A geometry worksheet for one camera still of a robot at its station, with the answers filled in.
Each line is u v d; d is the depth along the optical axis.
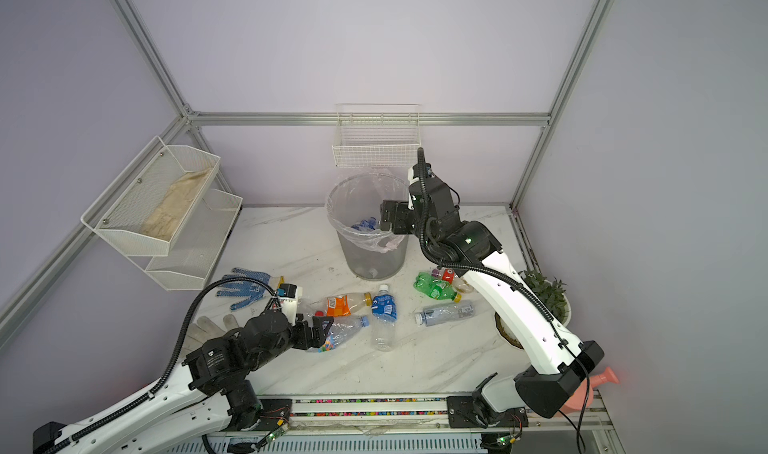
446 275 0.95
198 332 0.88
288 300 0.64
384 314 0.87
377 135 0.94
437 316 0.90
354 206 0.96
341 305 0.91
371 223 0.99
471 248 0.44
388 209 0.59
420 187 0.44
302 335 0.64
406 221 0.58
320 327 0.65
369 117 0.91
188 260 0.90
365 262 0.97
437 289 0.93
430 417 0.74
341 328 0.83
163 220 0.75
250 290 0.96
